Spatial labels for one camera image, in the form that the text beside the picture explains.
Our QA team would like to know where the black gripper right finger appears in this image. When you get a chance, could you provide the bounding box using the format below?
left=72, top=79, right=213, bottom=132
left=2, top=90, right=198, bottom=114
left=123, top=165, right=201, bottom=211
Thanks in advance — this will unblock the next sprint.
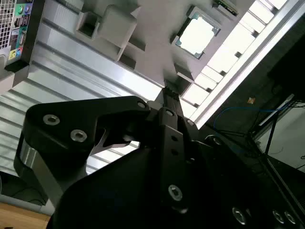
left=175, top=92, right=301, bottom=227

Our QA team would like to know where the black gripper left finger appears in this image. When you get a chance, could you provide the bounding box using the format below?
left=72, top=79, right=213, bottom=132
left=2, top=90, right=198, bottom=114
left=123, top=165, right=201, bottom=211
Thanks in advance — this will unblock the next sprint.
left=13, top=87, right=189, bottom=214

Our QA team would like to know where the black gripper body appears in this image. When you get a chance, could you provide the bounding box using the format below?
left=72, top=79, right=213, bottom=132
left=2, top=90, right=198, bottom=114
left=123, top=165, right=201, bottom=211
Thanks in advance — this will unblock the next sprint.
left=46, top=143, right=239, bottom=229

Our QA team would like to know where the silver green CPU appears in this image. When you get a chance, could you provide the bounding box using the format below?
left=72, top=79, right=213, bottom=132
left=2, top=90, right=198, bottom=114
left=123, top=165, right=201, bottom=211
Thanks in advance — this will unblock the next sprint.
left=170, top=6, right=221, bottom=60

